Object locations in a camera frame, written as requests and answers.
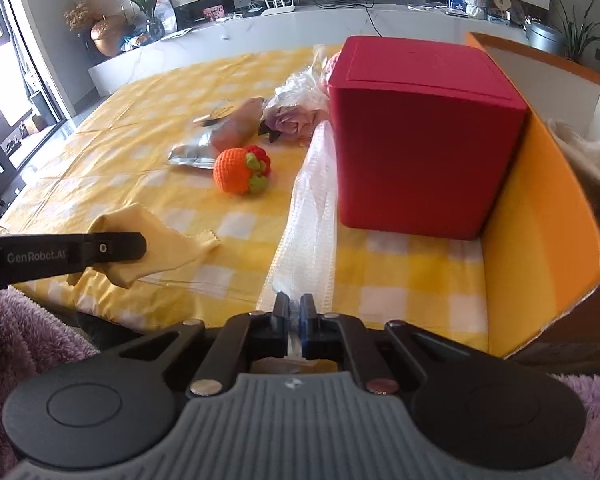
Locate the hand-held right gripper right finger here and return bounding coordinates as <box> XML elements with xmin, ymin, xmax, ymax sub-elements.
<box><xmin>299</xmin><ymin>293</ymin><xmax>482</xmax><ymax>395</ymax></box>

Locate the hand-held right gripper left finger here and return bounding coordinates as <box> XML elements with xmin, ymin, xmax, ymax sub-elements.
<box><xmin>114</xmin><ymin>292</ymin><xmax>294</xmax><ymax>399</ymax></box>

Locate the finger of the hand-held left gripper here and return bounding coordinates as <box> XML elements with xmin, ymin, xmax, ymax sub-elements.
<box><xmin>66</xmin><ymin>232</ymin><xmax>149</xmax><ymax>268</ymax></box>

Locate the yellow cloth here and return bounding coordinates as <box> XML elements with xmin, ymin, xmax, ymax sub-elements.
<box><xmin>67</xmin><ymin>203</ymin><xmax>222</xmax><ymax>290</ymax></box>

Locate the clear bubble wrap sheet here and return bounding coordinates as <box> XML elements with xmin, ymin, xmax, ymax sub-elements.
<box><xmin>254</xmin><ymin>119</ymin><xmax>339</xmax><ymax>362</ymax></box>

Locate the orange crochet fruit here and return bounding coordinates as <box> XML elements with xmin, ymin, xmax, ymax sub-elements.
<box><xmin>213</xmin><ymin>147</ymin><xmax>269</xmax><ymax>196</ymax></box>

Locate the red crochet fruit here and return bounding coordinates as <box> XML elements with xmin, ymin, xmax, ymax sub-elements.
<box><xmin>243</xmin><ymin>144</ymin><xmax>272</xmax><ymax>179</ymax></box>

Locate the snack packet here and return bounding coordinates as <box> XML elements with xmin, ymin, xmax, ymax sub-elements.
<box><xmin>167</xmin><ymin>97</ymin><xmax>269</xmax><ymax>170</ymax></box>

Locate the artificial rose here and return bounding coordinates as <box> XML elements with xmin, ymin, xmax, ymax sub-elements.
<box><xmin>259</xmin><ymin>44</ymin><xmax>332</xmax><ymax>145</ymax></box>

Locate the orange cardboard box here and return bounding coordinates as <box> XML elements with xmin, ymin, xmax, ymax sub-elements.
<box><xmin>464</xmin><ymin>31</ymin><xmax>600</xmax><ymax>362</ymax></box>

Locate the white fluffy cloth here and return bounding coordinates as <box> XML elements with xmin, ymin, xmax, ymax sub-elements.
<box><xmin>547</xmin><ymin>118</ymin><xmax>600</xmax><ymax>197</ymax></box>

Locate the yellow checked tablecloth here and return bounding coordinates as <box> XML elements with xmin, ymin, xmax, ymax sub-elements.
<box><xmin>0</xmin><ymin>45</ymin><xmax>492</xmax><ymax>357</ymax></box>

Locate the red square box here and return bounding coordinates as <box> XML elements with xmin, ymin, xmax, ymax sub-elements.
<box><xmin>328</xmin><ymin>35</ymin><xmax>530</xmax><ymax>242</ymax></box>

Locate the dried flower bunch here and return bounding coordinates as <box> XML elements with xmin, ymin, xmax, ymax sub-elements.
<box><xmin>62</xmin><ymin>0</ymin><xmax>96</xmax><ymax>31</ymax></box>

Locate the white plastic bag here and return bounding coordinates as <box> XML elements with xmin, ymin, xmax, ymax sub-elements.
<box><xmin>152</xmin><ymin>0</ymin><xmax>176</xmax><ymax>34</ymax></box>

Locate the white marble television console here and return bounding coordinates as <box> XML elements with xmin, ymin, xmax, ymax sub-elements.
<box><xmin>87</xmin><ymin>0</ymin><xmax>537</xmax><ymax>102</ymax></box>

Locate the white router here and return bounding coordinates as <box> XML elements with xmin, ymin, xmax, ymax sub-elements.
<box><xmin>259</xmin><ymin>0</ymin><xmax>297</xmax><ymax>16</ymax></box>

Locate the silver blue trash can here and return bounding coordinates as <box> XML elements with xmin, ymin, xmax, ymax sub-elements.
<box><xmin>524</xmin><ymin>17</ymin><xmax>567</xmax><ymax>57</ymax></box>

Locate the round paddle fan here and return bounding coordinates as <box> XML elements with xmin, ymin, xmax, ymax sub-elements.
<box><xmin>487</xmin><ymin>0</ymin><xmax>512</xmax><ymax>24</ymax></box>

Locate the long-leaf potted plant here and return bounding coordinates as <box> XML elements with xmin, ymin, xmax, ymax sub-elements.
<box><xmin>542</xmin><ymin>0</ymin><xmax>600</xmax><ymax>64</ymax></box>

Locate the black hanging cable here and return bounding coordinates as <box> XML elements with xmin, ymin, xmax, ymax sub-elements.
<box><xmin>362</xmin><ymin>4</ymin><xmax>382</xmax><ymax>37</ymax></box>

